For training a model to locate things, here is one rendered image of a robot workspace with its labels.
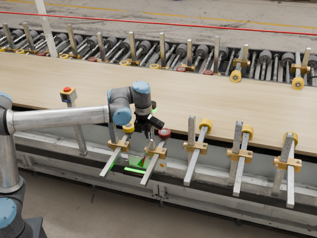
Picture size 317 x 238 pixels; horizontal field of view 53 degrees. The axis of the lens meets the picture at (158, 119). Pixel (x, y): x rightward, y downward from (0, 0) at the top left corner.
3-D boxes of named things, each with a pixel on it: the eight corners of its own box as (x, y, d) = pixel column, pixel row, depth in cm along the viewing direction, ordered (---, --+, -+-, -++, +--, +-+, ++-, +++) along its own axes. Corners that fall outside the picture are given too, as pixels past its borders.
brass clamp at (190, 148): (205, 156, 181) (205, 149, 178) (182, 151, 185) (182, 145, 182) (207, 148, 186) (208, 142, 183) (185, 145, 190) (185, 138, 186)
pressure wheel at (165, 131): (169, 149, 205) (168, 135, 198) (157, 147, 208) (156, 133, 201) (172, 141, 211) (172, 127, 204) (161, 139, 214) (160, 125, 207)
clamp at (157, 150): (164, 159, 195) (164, 153, 192) (144, 156, 198) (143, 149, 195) (167, 153, 199) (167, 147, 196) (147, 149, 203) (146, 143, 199)
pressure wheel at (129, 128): (137, 139, 215) (136, 125, 208) (127, 143, 212) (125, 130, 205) (132, 132, 221) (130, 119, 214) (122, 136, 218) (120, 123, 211)
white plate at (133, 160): (167, 174, 201) (166, 162, 195) (129, 165, 209) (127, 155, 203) (167, 173, 202) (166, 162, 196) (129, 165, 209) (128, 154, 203)
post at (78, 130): (85, 156, 218) (71, 102, 191) (79, 155, 220) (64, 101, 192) (88, 151, 222) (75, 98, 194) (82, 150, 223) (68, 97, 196)
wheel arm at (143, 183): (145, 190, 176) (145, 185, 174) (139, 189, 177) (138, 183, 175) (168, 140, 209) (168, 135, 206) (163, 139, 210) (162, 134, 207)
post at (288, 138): (277, 199, 185) (294, 136, 156) (270, 197, 186) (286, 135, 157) (277, 194, 188) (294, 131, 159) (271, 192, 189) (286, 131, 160)
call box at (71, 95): (72, 104, 190) (69, 93, 185) (62, 103, 192) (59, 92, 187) (78, 98, 195) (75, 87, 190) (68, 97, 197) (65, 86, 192)
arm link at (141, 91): (129, 80, 162) (148, 77, 163) (131, 100, 170) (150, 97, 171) (131, 90, 155) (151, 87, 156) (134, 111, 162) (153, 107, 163)
